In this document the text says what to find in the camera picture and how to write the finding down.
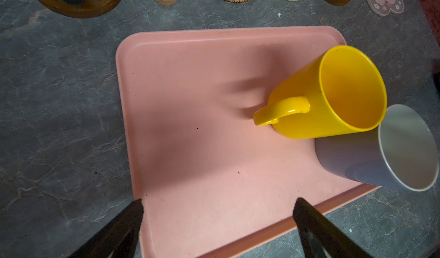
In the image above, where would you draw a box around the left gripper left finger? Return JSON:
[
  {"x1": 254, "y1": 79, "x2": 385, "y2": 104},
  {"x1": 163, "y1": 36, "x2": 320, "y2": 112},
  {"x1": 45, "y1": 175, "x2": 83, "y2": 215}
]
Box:
[{"x1": 70, "y1": 199, "x2": 144, "y2": 258}]

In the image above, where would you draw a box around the white mug purple handle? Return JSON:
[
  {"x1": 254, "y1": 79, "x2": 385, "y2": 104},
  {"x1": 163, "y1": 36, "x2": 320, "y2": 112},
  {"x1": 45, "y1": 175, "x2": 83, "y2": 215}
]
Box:
[{"x1": 315, "y1": 104, "x2": 440, "y2": 191}]

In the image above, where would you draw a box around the yellow mug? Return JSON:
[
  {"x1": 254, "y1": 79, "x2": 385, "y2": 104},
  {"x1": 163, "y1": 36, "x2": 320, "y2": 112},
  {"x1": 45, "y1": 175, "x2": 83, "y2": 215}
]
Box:
[{"x1": 253, "y1": 45, "x2": 387, "y2": 139}]

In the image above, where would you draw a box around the pink plastic tray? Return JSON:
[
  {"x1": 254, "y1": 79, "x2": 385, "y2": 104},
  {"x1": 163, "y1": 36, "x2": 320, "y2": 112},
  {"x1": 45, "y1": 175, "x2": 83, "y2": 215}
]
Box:
[{"x1": 116, "y1": 26, "x2": 375, "y2": 258}]

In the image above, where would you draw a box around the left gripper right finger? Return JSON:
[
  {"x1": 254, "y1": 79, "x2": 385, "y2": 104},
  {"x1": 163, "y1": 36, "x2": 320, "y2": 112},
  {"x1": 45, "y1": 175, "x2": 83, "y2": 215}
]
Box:
[{"x1": 292, "y1": 198, "x2": 371, "y2": 258}]

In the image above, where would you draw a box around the dark brown round coaster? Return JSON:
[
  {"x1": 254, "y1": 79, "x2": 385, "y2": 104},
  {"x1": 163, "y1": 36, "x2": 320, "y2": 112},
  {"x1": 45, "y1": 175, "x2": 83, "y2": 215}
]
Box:
[{"x1": 38, "y1": 0, "x2": 121, "y2": 18}]

